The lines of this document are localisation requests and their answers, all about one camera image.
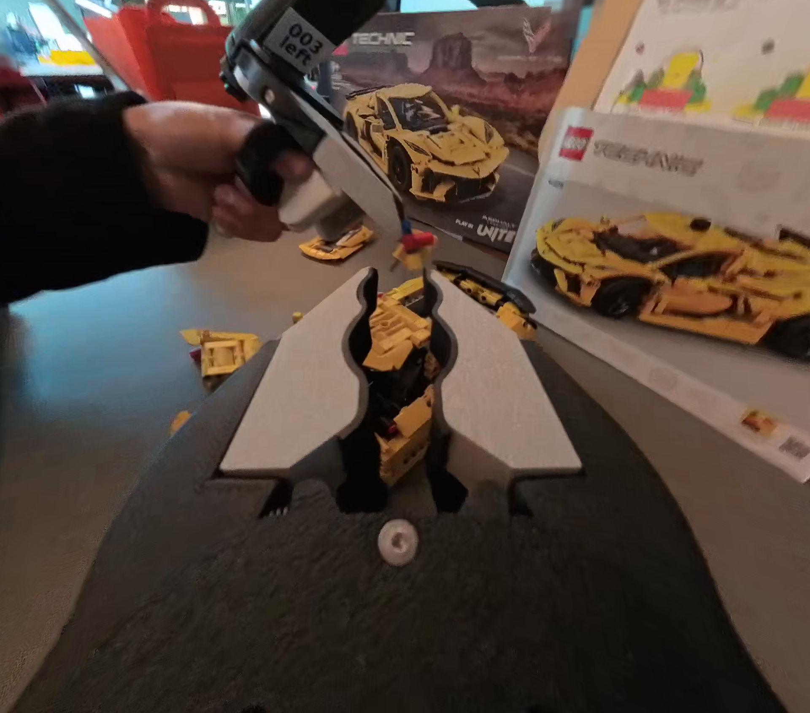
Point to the person's left forearm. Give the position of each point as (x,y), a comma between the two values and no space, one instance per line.
(76,188)

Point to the yellow toy brick car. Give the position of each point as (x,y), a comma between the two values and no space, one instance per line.
(392,339)

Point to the yellow hood panel assembly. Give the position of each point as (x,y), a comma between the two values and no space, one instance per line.
(221,352)

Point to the car picture instruction booklet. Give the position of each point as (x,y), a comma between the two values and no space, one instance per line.
(633,358)

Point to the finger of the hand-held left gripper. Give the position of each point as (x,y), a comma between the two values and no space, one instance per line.
(354,169)

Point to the small yellow pin connector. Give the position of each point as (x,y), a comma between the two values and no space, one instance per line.
(411,260)

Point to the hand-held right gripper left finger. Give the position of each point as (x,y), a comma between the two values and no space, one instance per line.
(291,409)

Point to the red plastic tote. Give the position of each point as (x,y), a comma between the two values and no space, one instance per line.
(164,61)

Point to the dark toy car box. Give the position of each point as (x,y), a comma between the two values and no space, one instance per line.
(493,61)

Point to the small yellow fender piece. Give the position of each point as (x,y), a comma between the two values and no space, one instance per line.
(180,422)

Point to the yellow headlight panel piece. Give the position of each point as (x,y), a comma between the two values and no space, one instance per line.
(335,244)

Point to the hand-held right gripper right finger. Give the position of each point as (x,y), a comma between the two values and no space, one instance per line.
(512,409)

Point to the person's left hand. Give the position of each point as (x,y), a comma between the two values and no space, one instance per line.
(183,150)

